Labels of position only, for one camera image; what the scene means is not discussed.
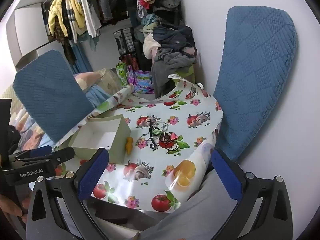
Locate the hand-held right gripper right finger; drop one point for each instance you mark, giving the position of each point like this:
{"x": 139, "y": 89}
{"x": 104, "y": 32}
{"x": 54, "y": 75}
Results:
{"x": 226, "y": 177}

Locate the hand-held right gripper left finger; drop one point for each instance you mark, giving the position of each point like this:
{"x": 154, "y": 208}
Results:
{"x": 92, "y": 176}

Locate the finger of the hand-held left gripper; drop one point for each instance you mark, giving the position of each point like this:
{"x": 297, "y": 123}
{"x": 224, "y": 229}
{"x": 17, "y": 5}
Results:
{"x": 37, "y": 150}
{"x": 63, "y": 155}

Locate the pale green cardboard box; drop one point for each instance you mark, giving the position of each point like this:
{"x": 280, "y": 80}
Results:
{"x": 100, "y": 135}

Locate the yellow hair clip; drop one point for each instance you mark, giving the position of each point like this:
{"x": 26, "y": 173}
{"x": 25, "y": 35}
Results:
{"x": 129, "y": 145}

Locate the green round hair clip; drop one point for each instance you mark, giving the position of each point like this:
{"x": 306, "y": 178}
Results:
{"x": 156, "y": 131}

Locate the person's left hand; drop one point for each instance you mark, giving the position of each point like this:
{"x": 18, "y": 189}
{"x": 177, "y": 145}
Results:
{"x": 12, "y": 207}

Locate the colourful printed blanket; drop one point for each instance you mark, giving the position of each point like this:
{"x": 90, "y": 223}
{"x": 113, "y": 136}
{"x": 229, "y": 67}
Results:
{"x": 32, "y": 140}

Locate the fruit print tablecloth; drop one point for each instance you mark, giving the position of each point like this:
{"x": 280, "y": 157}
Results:
{"x": 150, "y": 162}

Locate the blue quilted chair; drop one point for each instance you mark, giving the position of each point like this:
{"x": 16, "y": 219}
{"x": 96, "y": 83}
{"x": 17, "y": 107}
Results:
{"x": 50, "y": 92}
{"x": 255, "y": 75}

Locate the light blue cloth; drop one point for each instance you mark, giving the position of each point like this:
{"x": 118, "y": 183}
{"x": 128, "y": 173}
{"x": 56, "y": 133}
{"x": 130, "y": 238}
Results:
{"x": 97, "y": 96}

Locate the peach pillow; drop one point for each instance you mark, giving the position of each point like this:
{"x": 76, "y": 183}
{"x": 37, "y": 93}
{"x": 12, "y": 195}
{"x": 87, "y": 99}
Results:
{"x": 86, "y": 78}

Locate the beige floral cushion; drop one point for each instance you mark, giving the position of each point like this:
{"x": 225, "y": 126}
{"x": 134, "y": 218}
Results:
{"x": 110, "y": 82}

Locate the blue hanging skirt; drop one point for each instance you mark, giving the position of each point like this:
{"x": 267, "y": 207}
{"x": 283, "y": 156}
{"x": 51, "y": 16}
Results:
{"x": 81, "y": 57}

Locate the green white packet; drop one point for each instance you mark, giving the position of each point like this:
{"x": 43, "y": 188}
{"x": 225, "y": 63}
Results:
{"x": 121, "y": 73}

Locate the purple floral bag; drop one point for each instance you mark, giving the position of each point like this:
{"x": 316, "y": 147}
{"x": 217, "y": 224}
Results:
{"x": 140, "y": 80}

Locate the dark plaid hanging garment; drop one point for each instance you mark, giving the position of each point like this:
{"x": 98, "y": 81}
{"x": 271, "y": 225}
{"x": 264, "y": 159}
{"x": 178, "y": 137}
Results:
{"x": 63, "y": 42}

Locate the green plastic stool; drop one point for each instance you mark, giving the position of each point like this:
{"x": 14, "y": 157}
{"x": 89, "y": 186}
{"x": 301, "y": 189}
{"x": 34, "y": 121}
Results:
{"x": 186, "y": 73}

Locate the red black crate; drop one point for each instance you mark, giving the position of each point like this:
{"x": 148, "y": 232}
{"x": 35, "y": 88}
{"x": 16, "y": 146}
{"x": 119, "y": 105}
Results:
{"x": 130, "y": 61}

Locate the teal hanging cloth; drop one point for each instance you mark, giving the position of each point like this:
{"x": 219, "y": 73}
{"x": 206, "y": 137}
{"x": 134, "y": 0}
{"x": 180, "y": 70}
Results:
{"x": 93, "y": 42}

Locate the white cabinet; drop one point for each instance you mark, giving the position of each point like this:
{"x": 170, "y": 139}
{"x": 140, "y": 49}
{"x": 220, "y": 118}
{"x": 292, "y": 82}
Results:
{"x": 30, "y": 30}

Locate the grey fleece garment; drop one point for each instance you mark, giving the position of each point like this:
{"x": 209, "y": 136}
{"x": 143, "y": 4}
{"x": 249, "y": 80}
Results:
{"x": 170, "y": 67}

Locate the striped hanging sweater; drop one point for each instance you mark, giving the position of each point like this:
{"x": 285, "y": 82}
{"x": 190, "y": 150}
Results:
{"x": 70, "y": 22}

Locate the cream garment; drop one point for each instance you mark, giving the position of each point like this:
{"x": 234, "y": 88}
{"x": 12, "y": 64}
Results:
{"x": 149, "y": 46}

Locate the white hanging shirt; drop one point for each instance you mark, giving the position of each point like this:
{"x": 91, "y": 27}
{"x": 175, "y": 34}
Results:
{"x": 91, "y": 15}

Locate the navy garment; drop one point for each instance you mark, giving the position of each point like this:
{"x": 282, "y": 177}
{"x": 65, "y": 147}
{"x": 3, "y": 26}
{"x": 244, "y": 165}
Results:
{"x": 172, "y": 37}

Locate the denim hanging jacket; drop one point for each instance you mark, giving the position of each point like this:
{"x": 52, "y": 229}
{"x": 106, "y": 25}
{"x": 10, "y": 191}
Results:
{"x": 110, "y": 2}

